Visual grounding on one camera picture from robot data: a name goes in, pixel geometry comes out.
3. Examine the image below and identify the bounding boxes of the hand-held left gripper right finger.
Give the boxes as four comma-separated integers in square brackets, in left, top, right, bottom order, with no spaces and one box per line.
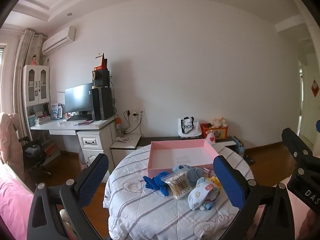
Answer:
[213,155,295,240]

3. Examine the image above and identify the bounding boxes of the round table striped cloth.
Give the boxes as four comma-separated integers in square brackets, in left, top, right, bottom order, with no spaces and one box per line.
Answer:
[104,145,254,240]

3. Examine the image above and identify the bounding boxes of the pink coat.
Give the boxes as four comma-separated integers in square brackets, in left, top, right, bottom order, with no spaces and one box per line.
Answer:
[0,112,20,164]

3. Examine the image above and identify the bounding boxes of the light blue fuzzy sock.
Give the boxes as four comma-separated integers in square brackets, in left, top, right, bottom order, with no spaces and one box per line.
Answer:
[172,164,208,180]

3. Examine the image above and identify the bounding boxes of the black speaker box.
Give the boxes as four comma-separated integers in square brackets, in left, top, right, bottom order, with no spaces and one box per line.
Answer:
[92,69,110,88]

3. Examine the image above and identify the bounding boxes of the red desk calendar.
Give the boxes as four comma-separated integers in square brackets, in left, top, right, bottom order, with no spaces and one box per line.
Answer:
[94,53,108,71]

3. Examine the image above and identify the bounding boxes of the cream plush toy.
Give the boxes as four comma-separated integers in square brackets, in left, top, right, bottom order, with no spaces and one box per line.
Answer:
[211,117,227,128]

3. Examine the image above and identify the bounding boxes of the pink cardboard box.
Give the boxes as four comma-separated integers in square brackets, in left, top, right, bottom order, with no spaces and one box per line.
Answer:
[147,140,217,178]

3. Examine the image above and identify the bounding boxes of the white desk with drawers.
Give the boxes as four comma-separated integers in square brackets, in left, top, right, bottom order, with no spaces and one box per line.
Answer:
[30,119,118,175]

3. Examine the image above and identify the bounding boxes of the pink bed blanket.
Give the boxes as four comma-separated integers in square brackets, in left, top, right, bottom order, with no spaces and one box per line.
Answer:
[0,172,35,240]

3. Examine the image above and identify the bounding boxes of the black office chair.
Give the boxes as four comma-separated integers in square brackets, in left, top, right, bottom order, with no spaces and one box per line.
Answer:
[18,136,52,178]

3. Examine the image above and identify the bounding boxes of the beige curtain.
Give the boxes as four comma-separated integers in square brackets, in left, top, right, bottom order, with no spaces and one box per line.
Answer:
[12,29,44,140]

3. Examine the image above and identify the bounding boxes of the red toy box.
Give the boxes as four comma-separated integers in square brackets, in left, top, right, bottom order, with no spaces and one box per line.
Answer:
[200,123,229,140]

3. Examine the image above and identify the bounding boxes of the white printed baby hat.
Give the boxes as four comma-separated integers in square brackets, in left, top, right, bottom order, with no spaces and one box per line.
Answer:
[187,177,220,211]

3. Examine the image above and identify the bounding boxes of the black computer tower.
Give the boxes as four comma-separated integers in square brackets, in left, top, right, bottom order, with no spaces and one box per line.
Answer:
[91,87,113,121]

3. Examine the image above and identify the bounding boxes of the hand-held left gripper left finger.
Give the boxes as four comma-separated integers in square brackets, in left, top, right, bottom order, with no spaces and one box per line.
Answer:
[26,153,110,240]

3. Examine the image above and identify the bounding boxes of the white hutch cabinet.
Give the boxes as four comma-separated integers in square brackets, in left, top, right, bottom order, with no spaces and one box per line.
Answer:
[22,64,52,120]

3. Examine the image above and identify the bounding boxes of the clear cotton swab bag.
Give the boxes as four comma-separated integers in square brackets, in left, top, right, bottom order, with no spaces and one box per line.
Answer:
[161,172,192,200]

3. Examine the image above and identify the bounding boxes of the black power cable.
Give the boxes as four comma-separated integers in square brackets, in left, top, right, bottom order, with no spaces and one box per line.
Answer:
[124,112,141,134]

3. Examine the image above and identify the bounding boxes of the blue white packet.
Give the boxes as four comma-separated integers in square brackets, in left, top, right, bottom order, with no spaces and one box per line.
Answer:
[51,102,63,119]

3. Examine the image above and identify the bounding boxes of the white tote bag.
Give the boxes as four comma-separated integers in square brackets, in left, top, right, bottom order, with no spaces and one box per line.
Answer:
[178,117,202,138]

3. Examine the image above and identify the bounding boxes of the black computer monitor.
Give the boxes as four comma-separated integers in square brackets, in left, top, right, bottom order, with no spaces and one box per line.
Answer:
[64,83,94,120]

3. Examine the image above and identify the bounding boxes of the blue folders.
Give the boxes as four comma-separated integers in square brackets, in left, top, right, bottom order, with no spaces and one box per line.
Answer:
[234,136,245,155]

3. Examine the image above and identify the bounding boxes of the yellow crochet toy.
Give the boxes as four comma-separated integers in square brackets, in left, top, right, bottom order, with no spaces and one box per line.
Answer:
[209,176,223,187]

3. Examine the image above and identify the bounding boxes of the white air conditioner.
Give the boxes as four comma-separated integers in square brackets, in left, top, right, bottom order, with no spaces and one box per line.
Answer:
[42,26,76,55]

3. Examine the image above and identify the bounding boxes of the pink plush bunny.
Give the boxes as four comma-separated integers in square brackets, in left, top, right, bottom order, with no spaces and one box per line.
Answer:
[206,129,217,144]

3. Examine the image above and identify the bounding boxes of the stack of books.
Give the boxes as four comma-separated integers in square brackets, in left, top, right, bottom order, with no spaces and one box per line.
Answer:
[34,116,53,125]

